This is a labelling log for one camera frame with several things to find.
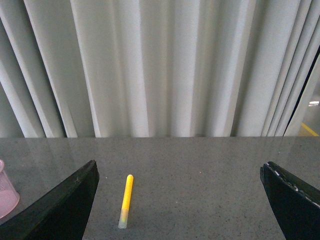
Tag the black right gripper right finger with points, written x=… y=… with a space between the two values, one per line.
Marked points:
x=294 y=202

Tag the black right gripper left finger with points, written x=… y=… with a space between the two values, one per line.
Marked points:
x=61 y=214

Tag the pink mesh pen cup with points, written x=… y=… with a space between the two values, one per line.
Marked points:
x=9 y=197

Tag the yellow highlighter pen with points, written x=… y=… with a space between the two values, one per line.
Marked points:
x=125 y=207

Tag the white pleated curtain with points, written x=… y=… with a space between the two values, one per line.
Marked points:
x=157 y=68

